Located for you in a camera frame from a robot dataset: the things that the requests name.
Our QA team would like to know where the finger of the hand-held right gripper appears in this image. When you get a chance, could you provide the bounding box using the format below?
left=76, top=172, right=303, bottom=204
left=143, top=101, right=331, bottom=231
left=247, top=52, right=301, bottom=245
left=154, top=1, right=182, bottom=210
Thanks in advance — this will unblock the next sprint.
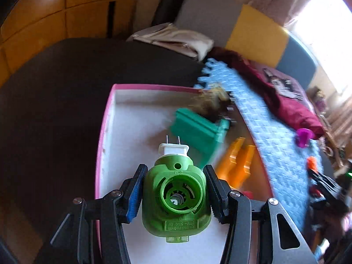
left=307, top=168, right=341, bottom=196

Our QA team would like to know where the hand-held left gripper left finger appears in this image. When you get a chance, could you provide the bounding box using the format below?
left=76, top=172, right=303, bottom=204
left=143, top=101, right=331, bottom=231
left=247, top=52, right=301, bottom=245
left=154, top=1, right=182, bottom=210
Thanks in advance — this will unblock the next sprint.
left=51, top=164, right=149, bottom=264

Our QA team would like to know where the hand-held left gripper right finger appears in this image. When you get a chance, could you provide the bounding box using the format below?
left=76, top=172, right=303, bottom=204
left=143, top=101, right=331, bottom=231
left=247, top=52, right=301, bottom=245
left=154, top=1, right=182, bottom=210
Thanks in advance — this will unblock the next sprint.
left=203, top=164, right=317, bottom=264

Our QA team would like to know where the orange plastic holder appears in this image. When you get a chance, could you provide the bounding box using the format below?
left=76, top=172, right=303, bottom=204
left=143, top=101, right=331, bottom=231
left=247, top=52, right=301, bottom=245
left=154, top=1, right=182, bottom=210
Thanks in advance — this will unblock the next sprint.
left=216, top=137, right=256, bottom=190

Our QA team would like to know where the green plug-in device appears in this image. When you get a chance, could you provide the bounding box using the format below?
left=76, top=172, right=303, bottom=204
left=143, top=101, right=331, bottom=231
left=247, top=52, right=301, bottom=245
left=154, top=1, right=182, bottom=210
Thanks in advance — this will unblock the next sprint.
left=141, top=135, right=212, bottom=244

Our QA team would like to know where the purple plastic toy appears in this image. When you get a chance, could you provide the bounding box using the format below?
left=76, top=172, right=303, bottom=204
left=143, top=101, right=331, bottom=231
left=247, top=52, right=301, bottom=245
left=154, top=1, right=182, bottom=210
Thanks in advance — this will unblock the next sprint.
left=295, top=128, right=315, bottom=147

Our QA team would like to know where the green plastic holder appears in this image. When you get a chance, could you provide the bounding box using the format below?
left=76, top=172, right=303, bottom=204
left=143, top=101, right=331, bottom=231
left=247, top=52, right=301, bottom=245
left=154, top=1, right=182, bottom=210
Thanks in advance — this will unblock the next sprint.
left=169, top=108, right=230, bottom=161

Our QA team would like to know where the pink-rimmed white tray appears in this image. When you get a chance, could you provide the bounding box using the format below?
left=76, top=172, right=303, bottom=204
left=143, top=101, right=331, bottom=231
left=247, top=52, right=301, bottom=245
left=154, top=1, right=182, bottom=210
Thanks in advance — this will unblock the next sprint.
left=93, top=84, right=273, bottom=264

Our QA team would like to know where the brown hair brush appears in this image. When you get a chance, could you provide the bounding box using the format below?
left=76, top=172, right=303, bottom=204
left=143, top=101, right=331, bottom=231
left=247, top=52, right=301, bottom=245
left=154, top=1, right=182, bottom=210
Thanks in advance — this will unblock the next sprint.
left=192, top=86, right=237, bottom=127

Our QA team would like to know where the maroon blanket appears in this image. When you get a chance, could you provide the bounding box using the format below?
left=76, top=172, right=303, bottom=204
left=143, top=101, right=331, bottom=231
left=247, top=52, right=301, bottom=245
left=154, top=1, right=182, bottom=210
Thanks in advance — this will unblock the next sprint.
left=209, top=47, right=325, bottom=138

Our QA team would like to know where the blue foam mat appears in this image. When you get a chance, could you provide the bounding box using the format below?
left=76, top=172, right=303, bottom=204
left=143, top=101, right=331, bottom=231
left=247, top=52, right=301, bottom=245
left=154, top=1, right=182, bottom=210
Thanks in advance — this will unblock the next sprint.
left=192, top=58, right=328, bottom=253

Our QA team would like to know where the purple cat pillow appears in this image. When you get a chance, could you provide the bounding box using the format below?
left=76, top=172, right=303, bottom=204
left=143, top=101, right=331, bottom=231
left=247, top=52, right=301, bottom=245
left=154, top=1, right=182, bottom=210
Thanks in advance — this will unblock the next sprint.
left=258, top=66, right=306, bottom=102

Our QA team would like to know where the bright window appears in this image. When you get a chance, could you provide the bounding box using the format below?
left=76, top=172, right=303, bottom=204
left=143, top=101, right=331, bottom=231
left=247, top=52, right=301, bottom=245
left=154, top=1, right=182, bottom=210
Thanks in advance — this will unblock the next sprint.
left=291, top=0, right=352, bottom=99

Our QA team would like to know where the folded beige cloth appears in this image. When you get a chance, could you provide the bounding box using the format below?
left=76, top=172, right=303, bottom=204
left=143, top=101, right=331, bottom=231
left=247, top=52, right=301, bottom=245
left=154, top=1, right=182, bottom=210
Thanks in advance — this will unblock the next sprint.
left=126, top=23, right=215, bottom=61

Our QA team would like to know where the grey yellow blue headboard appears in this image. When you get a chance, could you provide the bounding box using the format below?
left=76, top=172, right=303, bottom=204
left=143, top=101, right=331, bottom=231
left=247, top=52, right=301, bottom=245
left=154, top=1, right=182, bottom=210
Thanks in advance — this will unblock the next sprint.
left=173, top=0, right=319, bottom=88

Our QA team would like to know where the beige curtain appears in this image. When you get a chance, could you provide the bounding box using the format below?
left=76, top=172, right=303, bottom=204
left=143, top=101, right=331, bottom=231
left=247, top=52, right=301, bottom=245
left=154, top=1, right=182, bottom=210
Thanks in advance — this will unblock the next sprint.
left=247, top=0, right=325, bottom=28

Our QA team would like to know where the black rolled mat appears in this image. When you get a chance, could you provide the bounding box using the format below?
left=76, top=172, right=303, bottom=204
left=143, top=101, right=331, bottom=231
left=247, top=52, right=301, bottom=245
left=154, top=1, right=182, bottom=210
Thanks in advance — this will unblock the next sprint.
left=151, top=0, right=193, bottom=25

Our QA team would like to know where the wooden wardrobe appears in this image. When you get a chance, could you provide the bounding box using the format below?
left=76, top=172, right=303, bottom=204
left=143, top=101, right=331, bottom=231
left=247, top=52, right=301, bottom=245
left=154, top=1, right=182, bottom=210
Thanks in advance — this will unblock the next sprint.
left=0, top=0, right=143, bottom=86

